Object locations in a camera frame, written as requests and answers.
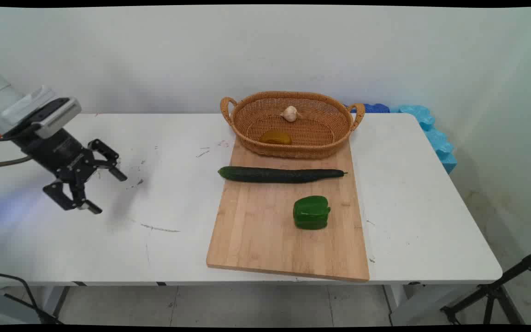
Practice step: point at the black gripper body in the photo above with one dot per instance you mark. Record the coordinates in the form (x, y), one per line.
(56, 152)

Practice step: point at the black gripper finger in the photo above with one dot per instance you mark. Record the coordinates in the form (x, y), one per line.
(74, 196)
(111, 159)

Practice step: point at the light blue foam padding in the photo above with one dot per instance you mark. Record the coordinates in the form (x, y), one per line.
(436, 138)

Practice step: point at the yellow brown potato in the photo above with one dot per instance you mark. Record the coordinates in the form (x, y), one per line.
(275, 137)

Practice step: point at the green bell pepper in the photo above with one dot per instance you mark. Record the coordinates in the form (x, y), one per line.
(311, 213)

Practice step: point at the long dark green cucumber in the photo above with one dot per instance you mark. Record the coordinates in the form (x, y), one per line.
(279, 174)

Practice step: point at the wooden cutting board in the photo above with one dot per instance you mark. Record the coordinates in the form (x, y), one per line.
(261, 230)

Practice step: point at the white table leg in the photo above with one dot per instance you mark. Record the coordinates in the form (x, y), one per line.
(53, 299)
(404, 302)

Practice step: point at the black tripod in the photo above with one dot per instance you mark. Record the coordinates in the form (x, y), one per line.
(493, 290)

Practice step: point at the oval wicker basket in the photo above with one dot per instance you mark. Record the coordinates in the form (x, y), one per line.
(321, 133)

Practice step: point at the white garlic bulb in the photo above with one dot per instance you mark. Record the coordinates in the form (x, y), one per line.
(290, 114)

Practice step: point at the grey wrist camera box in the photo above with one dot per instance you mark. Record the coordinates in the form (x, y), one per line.
(60, 116)

